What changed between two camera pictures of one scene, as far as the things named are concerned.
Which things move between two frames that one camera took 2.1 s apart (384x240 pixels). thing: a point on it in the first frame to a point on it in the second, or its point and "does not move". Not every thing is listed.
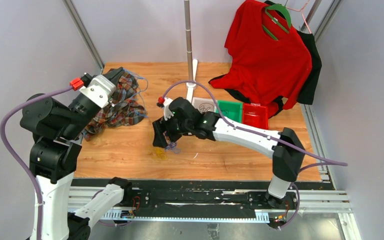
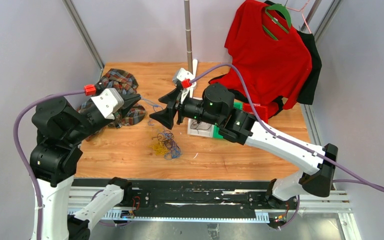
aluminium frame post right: x=327 y=19 does not move
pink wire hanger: x=301 y=10 does not move
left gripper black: x=114 y=75 to x=130 y=100
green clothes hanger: x=282 y=8 does not move
